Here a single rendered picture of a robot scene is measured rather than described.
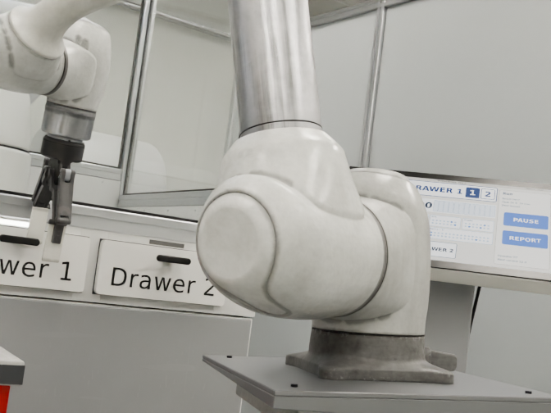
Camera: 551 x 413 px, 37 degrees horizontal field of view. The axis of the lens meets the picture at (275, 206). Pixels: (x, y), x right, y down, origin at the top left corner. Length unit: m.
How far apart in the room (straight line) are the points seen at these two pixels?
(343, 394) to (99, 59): 0.81
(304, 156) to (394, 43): 2.39
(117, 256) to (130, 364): 0.23
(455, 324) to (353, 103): 1.59
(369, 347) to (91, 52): 0.73
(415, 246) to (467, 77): 1.93
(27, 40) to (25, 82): 0.08
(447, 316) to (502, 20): 1.30
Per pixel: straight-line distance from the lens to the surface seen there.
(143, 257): 1.70
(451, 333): 1.95
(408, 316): 1.07
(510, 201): 2.00
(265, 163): 0.90
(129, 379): 1.74
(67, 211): 1.45
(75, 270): 1.66
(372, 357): 1.05
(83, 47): 1.47
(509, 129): 2.79
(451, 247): 1.88
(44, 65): 1.37
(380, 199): 1.06
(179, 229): 1.75
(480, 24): 2.99
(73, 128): 1.48
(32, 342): 1.67
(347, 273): 0.92
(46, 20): 1.34
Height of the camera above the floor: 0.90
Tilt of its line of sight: 5 degrees up
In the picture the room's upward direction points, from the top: 7 degrees clockwise
